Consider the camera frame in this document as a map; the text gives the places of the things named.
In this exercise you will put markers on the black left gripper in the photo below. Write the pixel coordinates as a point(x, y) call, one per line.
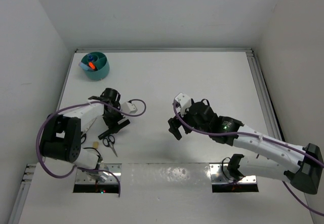
point(113, 126)

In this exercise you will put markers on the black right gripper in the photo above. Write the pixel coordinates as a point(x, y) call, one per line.
point(173, 128)

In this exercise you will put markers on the black orange highlighter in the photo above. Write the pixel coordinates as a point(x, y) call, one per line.
point(92, 66)

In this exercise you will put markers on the blue translucent highlighter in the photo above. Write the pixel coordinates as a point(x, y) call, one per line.
point(84, 67)

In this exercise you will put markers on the black pink highlighter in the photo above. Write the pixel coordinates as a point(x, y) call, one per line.
point(106, 133)

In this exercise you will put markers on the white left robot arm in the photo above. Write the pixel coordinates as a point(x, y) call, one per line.
point(62, 135)

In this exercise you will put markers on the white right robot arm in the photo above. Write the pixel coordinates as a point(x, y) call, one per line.
point(301, 166)

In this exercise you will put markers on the small black scissors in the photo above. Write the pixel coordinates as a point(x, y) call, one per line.
point(109, 142)

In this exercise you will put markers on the tan eraser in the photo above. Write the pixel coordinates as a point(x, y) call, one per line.
point(96, 144)

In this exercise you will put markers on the large black scissors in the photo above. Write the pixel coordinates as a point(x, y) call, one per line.
point(86, 129)

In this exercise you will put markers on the teal round desk organizer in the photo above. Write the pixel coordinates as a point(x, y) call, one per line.
point(101, 63)

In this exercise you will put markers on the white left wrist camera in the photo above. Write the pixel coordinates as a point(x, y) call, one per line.
point(128, 108)

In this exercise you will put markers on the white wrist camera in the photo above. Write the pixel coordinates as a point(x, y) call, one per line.
point(128, 108)
point(183, 102)

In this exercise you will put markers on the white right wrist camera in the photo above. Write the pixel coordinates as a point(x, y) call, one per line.
point(183, 102)

